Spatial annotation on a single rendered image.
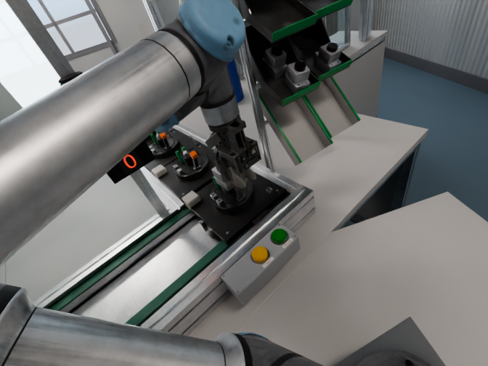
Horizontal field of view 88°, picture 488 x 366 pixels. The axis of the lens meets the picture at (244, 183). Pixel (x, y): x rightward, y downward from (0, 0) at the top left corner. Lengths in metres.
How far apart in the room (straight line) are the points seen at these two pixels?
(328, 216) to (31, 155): 0.75
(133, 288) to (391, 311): 0.65
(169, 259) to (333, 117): 0.71
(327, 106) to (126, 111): 0.80
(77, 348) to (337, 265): 0.58
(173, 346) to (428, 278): 0.59
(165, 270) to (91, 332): 0.45
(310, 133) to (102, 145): 0.72
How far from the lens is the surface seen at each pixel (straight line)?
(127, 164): 0.70
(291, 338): 0.68
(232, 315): 0.72
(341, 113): 0.98
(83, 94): 0.24
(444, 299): 0.75
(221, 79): 0.49
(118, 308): 0.81
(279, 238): 0.66
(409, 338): 0.52
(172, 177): 0.99
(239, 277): 0.64
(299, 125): 0.86
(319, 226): 0.81
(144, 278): 0.81
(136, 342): 0.37
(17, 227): 0.23
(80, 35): 3.89
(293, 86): 0.74
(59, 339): 0.36
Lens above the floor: 1.51
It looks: 40 degrees down
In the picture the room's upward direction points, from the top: 18 degrees counter-clockwise
